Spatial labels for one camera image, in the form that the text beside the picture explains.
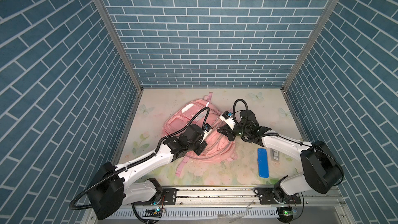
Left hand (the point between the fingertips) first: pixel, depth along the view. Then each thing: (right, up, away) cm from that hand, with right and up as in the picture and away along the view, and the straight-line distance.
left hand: (205, 142), depth 81 cm
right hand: (+7, +7, +3) cm, 11 cm away
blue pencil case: (+32, -12, +3) cm, 34 cm away
